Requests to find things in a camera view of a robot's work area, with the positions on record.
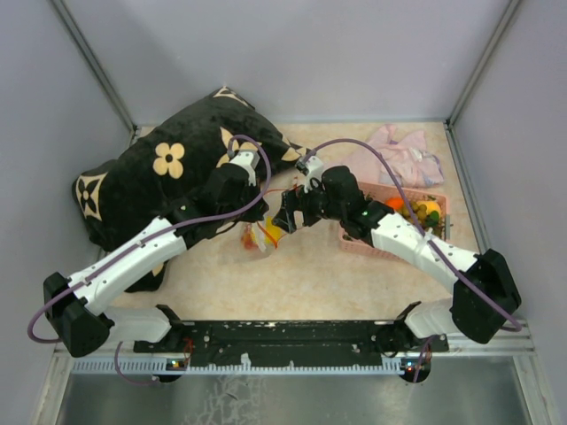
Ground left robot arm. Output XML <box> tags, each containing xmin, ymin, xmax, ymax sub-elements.
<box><xmin>43</xmin><ymin>151</ymin><xmax>268</xmax><ymax>358</ymax></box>

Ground yellow lemon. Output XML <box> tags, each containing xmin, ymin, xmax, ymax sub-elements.
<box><xmin>262</xmin><ymin>216</ymin><xmax>284</xmax><ymax>247</ymax></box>

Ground black floral pillow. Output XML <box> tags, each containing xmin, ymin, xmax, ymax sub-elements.
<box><xmin>72</xmin><ymin>87</ymin><xmax>317</xmax><ymax>293</ymax></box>

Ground pink plastic basket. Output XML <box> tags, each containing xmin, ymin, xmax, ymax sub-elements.
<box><xmin>338</xmin><ymin>182</ymin><xmax>450</xmax><ymax>261</ymax></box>

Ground orange fruit upper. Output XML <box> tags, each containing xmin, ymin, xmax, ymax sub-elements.
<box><xmin>384</xmin><ymin>197</ymin><xmax>405</xmax><ymax>211</ymax></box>

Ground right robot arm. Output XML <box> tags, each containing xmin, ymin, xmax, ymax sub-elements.
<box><xmin>273</xmin><ymin>166</ymin><xmax>521</xmax><ymax>351</ymax></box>

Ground aluminium frame post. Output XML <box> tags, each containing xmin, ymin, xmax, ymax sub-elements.
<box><xmin>48</xmin><ymin>0</ymin><xmax>138</xmax><ymax>135</ymax></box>
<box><xmin>445</xmin><ymin>0</ymin><xmax>524</xmax><ymax>130</ymax></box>

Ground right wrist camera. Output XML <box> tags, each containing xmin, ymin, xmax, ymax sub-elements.
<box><xmin>295</xmin><ymin>155</ymin><xmax>324</xmax><ymax>192</ymax></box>

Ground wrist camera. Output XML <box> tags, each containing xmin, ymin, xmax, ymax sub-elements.
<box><xmin>295</xmin><ymin>155</ymin><xmax>324</xmax><ymax>192</ymax></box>
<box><xmin>229</xmin><ymin>150</ymin><xmax>260</xmax><ymax>183</ymax></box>

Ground red strawberries with leaves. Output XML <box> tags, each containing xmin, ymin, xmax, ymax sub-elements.
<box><xmin>240</xmin><ymin>223</ymin><xmax>259</xmax><ymax>251</ymax></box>

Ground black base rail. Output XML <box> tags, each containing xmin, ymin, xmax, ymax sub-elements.
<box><xmin>134</xmin><ymin>321</ymin><xmax>448</xmax><ymax>381</ymax></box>

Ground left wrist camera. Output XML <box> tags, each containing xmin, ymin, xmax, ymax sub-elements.
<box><xmin>229</xmin><ymin>150</ymin><xmax>260</xmax><ymax>183</ymax></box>

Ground aluminium frame post left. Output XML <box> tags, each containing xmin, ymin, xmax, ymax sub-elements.
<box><xmin>48</xmin><ymin>0</ymin><xmax>138</xmax><ymax>135</ymax></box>

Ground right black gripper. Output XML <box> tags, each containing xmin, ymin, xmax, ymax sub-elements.
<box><xmin>272</xmin><ymin>174</ymin><xmax>346</xmax><ymax>234</ymax></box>

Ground pink crumpled cloth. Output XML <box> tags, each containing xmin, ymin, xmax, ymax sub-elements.
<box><xmin>341</xmin><ymin>124</ymin><xmax>445</xmax><ymax>188</ymax></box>

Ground clear zip top bag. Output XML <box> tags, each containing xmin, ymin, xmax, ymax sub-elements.
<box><xmin>238</xmin><ymin>176</ymin><xmax>307</xmax><ymax>262</ymax></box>

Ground yellow orange fruit right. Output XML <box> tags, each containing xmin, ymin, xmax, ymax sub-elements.
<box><xmin>416</xmin><ymin>200</ymin><xmax>443</xmax><ymax>216</ymax></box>

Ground aluminium frame post right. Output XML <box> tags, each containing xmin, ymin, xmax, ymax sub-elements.
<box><xmin>445</xmin><ymin>0</ymin><xmax>524</xmax><ymax>130</ymax></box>

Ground brown longan bunch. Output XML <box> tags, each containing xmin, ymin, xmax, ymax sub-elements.
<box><xmin>397</xmin><ymin>201</ymin><xmax>445</xmax><ymax>238</ymax></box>

